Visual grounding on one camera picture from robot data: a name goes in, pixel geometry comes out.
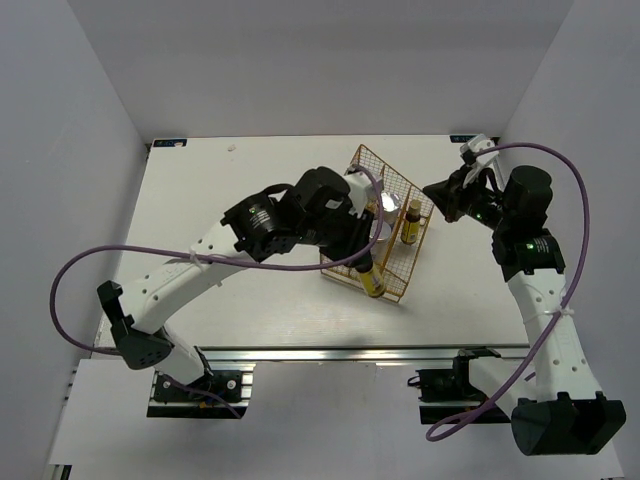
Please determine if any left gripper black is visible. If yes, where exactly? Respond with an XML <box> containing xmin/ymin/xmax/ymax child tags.
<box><xmin>298</xmin><ymin>198</ymin><xmax>375</xmax><ymax>267</ymax></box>

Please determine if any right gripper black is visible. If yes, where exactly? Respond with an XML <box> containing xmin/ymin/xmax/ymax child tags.
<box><xmin>423</xmin><ymin>164</ymin><xmax>513</xmax><ymax>231</ymax></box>

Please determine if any white jar silver lid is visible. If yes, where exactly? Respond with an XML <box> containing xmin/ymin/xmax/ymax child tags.
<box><xmin>381</xmin><ymin>191</ymin><xmax>401</xmax><ymax>225</ymax></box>
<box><xmin>370</xmin><ymin>221</ymin><xmax>392</xmax><ymax>246</ymax></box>

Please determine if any small yellow bottle cork cap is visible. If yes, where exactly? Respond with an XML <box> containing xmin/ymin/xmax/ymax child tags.
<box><xmin>355</xmin><ymin>263</ymin><xmax>386</xmax><ymax>298</ymax></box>

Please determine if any small brown bottle yellow label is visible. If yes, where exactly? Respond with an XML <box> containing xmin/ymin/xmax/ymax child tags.
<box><xmin>401</xmin><ymin>199</ymin><xmax>422</xmax><ymax>245</ymax></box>

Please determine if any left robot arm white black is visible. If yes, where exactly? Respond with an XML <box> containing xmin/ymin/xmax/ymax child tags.
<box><xmin>97</xmin><ymin>167</ymin><xmax>382</xmax><ymax>399</ymax></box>

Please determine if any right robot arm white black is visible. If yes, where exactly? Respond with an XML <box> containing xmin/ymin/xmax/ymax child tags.
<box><xmin>423</xmin><ymin>166</ymin><xmax>626</xmax><ymax>456</ymax></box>

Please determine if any blue corner sticker right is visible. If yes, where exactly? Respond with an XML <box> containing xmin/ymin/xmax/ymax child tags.
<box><xmin>449</xmin><ymin>135</ymin><xmax>474</xmax><ymax>144</ymax></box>

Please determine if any blue corner sticker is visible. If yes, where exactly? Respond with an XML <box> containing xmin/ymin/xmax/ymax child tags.
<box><xmin>152</xmin><ymin>138</ymin><xmax>187</xmax><ymax>148</ymax></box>
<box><xmin>449</xmin><ymin>135</ymin><xmax>474</xmax><ymax>144</ymax></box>

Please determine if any blue corner sticker left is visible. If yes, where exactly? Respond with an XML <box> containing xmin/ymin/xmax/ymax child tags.
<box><xmin>152</xmin><ymin>138</ymin><xmax>187</xmax><ymax>148</ymax></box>

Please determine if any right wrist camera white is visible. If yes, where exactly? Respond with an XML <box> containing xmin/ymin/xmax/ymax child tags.
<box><xmin>460</xmin><ymin>134</ymin><xmax>499</xmax><ymax>188</ymax></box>

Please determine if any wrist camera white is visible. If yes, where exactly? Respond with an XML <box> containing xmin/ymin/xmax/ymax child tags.
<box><xmin>343</xmin><ymin>165</ymin><xmax>384</xmax><ymax>218</ymax></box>
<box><xmin>460</xmin><ymin>134</ymin><xmax>499</xmax><ymax>188</ymax></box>

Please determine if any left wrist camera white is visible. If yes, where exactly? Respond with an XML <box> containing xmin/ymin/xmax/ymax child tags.
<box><xmin>343</xmin><ymin>165</ymin><xmax>384</xmax><ymax>218</ymax></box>

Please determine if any gold wire mesh organizer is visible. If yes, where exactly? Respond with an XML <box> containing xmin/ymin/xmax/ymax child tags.
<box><xmin>351</xmin><ymin>145</ymin><xmax>434</xmax><ymax>303</ymax></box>

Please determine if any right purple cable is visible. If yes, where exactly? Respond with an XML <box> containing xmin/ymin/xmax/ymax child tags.
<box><xmin>425</xmin><ymin>142</ymin><xmax>591</xmax><ymax>443</ymax></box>

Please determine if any aluminium table rail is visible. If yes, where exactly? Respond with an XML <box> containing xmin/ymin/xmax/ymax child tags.
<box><xmin>194</xmin><ymin>344</ymin><xmax>534</xmax><ymax>364</ymax></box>

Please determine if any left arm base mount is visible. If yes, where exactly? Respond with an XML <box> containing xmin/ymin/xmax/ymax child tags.
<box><xmin>146</xmin><ymin>363</ymin><xmax>255</xmax><ymax>420</ymax></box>

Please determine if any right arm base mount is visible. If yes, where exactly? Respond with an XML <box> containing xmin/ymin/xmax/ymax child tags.
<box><xmin>406</xmin><ymin>346</ymin><xmax>518</xmax><ymax>425</ymax></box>

